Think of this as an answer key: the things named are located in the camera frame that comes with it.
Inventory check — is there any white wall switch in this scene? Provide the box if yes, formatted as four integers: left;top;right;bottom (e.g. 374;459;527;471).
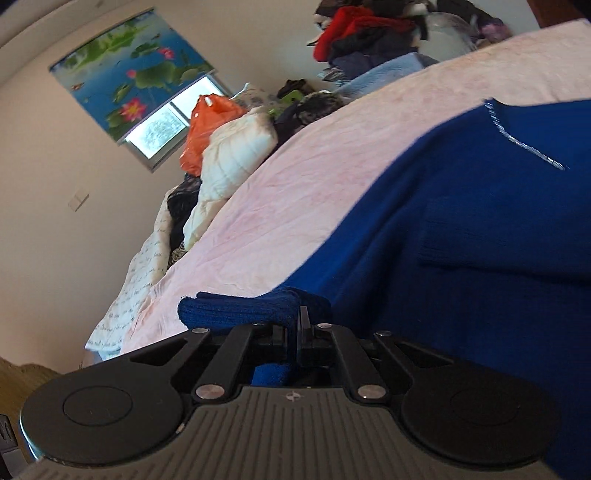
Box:
68;188;89;212

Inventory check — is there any pink bed blanket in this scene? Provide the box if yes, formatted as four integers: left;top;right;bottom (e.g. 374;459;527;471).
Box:
122;20;590;352

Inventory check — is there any red garment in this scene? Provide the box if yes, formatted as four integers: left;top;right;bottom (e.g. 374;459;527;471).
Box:
312;6;415;62

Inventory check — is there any green item on bed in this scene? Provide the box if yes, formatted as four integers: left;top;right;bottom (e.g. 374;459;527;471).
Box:
269;89;304;117

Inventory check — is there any white script print quilt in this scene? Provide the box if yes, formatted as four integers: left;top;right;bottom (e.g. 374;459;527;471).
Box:
85;190;172;358

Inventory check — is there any light blue folded blanket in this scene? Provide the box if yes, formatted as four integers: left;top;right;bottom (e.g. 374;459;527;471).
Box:
335;53;439;103

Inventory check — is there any white quilted jacket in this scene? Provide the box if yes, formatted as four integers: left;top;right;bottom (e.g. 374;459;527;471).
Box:
183;107;277;250

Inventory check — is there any blue knit sweater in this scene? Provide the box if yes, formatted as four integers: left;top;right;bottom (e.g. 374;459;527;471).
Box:
177;100;590;479

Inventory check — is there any leopard print garment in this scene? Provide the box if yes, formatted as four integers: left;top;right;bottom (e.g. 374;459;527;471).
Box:
273;91;345;145

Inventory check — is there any orange plastic bag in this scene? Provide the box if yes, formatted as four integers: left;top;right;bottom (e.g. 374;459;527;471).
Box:
179;94;246;177

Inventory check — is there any lotus print roller blind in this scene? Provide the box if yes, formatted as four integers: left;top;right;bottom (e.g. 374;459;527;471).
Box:
49;9;213;142

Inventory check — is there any pile of dark clothes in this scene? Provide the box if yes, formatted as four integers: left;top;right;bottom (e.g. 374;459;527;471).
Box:
317;1;512;84

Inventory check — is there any clear plastic storage bag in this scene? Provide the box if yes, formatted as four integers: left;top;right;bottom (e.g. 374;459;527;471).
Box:
418;12;477;62

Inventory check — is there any window with grey frame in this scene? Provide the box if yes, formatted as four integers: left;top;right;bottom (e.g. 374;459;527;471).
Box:
121;74;231;172

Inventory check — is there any black patterned garment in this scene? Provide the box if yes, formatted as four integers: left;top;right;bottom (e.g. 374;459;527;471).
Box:
167;173;201;267

